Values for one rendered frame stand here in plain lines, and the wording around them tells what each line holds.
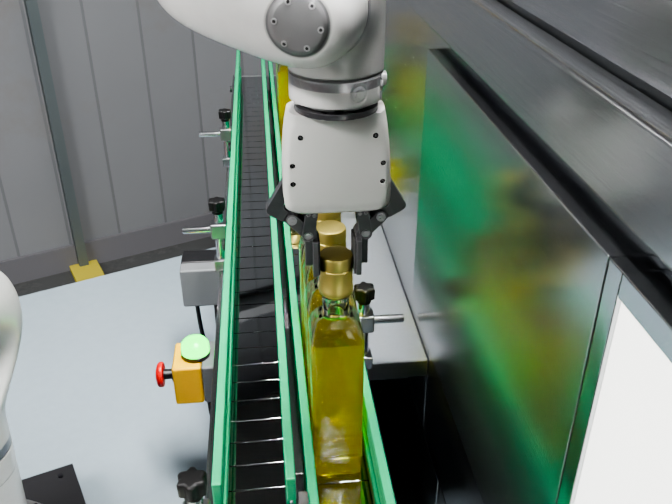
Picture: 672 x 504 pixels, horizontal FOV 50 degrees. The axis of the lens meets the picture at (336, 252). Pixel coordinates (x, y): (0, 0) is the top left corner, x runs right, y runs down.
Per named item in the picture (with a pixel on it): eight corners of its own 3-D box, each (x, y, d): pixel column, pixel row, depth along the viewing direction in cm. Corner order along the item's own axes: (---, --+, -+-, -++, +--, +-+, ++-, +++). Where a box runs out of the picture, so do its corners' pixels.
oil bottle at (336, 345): (362, 474, 84) (365, 323, 73) (313, 477, 83) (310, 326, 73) (356, 439, 89) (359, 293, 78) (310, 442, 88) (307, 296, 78)
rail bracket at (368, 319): (403, 372, 101) (408, 292, 94) (354, 376, 100) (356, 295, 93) (398, 355, 104) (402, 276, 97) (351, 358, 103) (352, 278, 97)
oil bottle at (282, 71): (304, 148, 174) (301, 28, 160) (280, 149, 173) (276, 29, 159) (302, 140, 178) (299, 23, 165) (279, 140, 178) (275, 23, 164)
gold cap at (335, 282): (355, 298, 73) (355, 261, 71) (320, 300, 73) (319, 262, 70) (351, 280, 76) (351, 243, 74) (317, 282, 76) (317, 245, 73)
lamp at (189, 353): (209, 362, 111) (208, 346, 109) (180, 364, 110) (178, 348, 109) (211, 344, 115) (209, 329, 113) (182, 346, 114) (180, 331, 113)
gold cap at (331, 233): (348, 269, 78) (348, 233, 76) (315, 271, 78) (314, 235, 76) (344, 253, 81) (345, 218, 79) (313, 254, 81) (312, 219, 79)
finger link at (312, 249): (317, 203, 71) (318, 262, 74) (284, 204, 71) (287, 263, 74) (319, 218, 68) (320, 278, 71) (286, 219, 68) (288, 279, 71)
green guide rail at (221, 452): (227, 538, 76) (221, 484, 72) (217, 539, 75) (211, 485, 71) (241, 74, 227) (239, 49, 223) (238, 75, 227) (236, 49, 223)
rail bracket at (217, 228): (230, 274, 123) (224, 204, 117) (186, 277, 123) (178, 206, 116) (230, 263, 127) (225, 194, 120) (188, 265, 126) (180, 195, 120)
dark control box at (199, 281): (226, 307, 137) (222, 269, 133) (183, 309, 137) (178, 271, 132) (227, 284, 144) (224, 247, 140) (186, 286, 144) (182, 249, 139)
